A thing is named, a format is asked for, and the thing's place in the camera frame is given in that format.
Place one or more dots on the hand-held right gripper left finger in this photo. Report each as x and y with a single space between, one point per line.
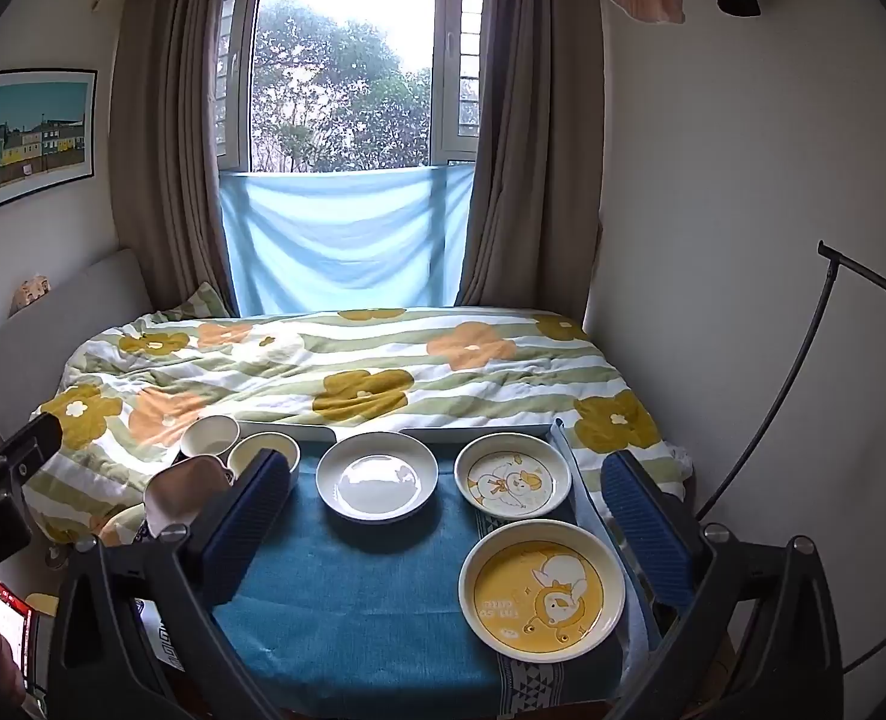
244 532

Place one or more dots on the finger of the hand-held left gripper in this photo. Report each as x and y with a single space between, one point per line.
26 442

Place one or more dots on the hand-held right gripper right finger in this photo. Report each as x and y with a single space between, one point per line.
649 532

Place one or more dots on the grey square bowl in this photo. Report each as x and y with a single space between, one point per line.
184 495

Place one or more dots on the large yellow duck plate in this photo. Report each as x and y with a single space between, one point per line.
540 596

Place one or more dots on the plain white plate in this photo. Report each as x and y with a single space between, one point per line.
377 478

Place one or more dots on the small white duck plate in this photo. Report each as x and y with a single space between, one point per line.
514 481

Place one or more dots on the cream round bowl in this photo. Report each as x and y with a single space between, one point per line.
251 454

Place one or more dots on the tablet with red screen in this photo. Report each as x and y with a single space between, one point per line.
4 619

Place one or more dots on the white cup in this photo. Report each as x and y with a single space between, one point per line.
210 436

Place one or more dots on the grey upholstered headboard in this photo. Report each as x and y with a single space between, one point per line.
75 304

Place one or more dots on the beige stuffed toy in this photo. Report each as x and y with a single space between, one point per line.
30 294

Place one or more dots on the teal patterned tablecloth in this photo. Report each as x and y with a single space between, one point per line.
383 600

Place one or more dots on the floral striped blanket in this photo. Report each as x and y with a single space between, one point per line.
383 375

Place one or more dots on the green striped pillow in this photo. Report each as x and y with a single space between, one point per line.
203 298

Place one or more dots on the black curved lamp stand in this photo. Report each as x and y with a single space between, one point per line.
802 360

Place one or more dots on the light blue window cloth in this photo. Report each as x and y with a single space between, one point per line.
345 240

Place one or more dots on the brown curtain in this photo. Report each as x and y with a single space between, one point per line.
165 150
536 135

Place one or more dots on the window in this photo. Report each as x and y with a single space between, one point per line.
338 60

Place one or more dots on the framed wall poster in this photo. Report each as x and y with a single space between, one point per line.
30 139

